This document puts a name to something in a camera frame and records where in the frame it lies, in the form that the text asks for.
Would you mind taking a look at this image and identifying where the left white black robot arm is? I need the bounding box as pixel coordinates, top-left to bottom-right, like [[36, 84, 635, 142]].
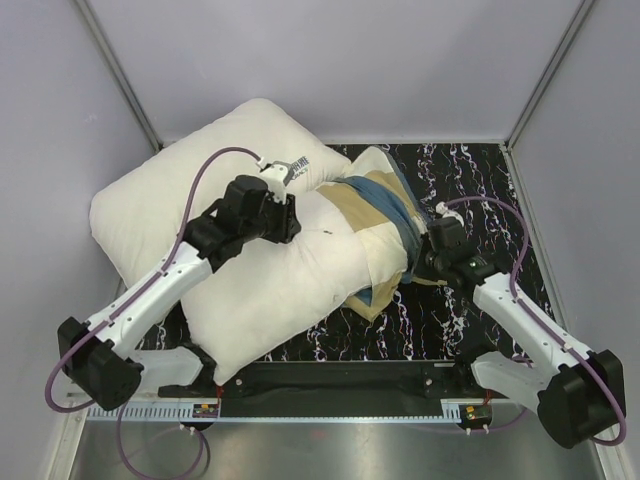
[[56, 163, 301, 411]]

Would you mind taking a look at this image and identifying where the white slotted cable duct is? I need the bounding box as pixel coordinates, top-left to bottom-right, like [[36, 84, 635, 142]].
[[87, 402, 219, 422]]

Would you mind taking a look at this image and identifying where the blue beige patchwork pillowcase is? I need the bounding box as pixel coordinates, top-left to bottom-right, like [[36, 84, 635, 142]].
[[317, 146, 430, 321]]

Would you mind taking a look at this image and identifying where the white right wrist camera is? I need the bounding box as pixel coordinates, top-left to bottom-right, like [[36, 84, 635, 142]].
[[435, 202, 465, 226]]

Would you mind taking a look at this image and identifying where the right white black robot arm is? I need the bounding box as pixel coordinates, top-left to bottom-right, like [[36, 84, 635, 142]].
[[415, 217, 626, 449]]

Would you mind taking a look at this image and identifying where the aluminium frame post right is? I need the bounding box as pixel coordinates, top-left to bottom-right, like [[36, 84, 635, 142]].
[[504, 0, 599, 150]]

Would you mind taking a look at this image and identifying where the aluminium frame post left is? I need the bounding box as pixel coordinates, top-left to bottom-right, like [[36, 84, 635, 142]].
[[71, 0, 164, 153]]

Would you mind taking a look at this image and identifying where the aluminium frame post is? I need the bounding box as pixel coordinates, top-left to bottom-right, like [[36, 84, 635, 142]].
[[504, 0, 599, 150], [71, 0, 164, 153]]

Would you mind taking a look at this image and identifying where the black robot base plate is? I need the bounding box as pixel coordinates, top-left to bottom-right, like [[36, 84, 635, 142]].
[[158, 360, 487, 423]]

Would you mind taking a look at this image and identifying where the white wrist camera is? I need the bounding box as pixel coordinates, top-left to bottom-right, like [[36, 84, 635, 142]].
[[257, 159, 294, 195], [435, 202, 465, 226]]

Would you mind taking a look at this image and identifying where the plain white pillow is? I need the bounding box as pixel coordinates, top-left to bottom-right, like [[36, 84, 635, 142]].
[[90, 99, 350, 286]]

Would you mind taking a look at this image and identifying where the purple floor cable loop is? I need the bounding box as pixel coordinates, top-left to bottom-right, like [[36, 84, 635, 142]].
[[115, 404, 211, 479]]

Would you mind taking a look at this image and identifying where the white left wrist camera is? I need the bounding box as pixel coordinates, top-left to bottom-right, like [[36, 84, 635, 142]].
[[257, 159, 294, 195]]

